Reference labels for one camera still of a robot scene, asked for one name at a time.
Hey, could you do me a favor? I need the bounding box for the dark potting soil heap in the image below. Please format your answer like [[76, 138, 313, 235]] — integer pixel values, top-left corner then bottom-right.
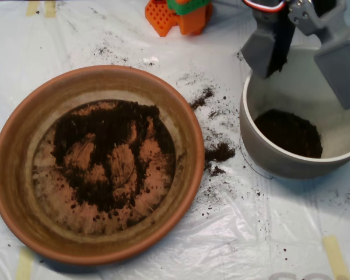
[[254, 109, 324, 159], [51, 100, 176, 213]]

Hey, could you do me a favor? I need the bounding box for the white ceramic pot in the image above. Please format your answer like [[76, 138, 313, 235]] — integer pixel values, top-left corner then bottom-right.
[[239, 45, 350, 180]]

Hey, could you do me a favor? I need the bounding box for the spilled dark soil clump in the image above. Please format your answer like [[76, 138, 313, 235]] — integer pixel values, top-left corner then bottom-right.
[[205, 142, 236, 163], [189, 86, 216, 111]]

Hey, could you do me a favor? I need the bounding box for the terracotta clay bowl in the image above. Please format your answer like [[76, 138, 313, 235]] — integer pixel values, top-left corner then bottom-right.
[[0, 64, 207, 266]]

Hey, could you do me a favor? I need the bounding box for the beige masking tape strip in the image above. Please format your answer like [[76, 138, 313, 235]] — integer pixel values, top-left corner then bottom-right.
[[302, 0, 316, 16], [44, 1, 57, 19], [15, 247, 34, 280], [323, 235, 350, 280], [25, 1, 39, 17]]

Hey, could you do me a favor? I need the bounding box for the clear plastic cover sheet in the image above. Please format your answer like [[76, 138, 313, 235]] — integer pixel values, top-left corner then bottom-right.
[[0, 0, 350, 280]]

